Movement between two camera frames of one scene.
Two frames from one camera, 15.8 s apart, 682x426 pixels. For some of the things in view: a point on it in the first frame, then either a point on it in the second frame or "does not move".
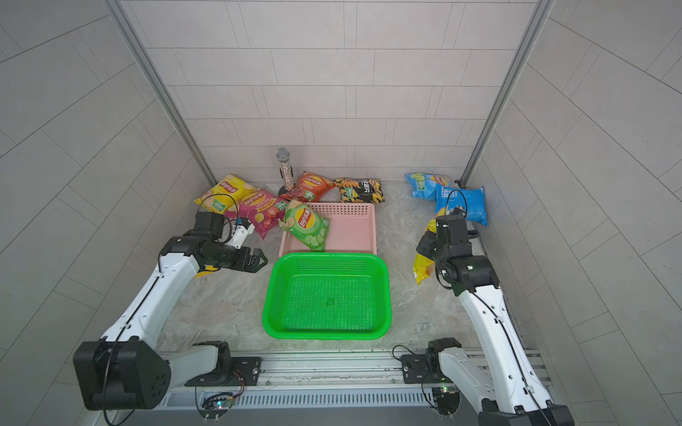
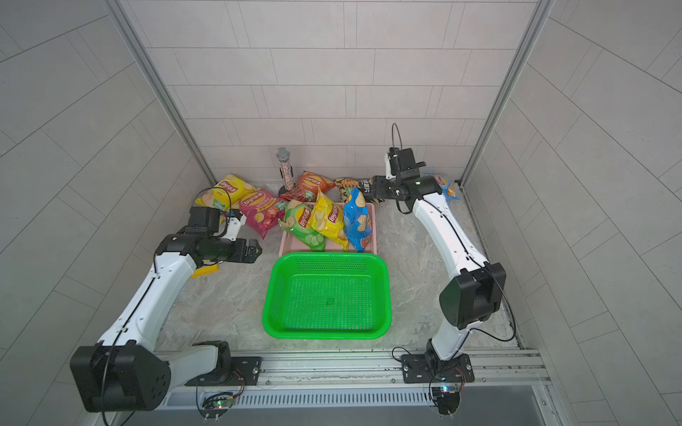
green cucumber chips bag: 306,224 does not move
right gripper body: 431,246 → 390,188
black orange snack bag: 360,190 does not move
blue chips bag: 471,201 → 357,218
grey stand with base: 286,170 does not move
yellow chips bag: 424,266 → 328,216
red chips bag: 309,188 does not move
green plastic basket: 328,296 does not move
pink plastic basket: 352,228 does not move
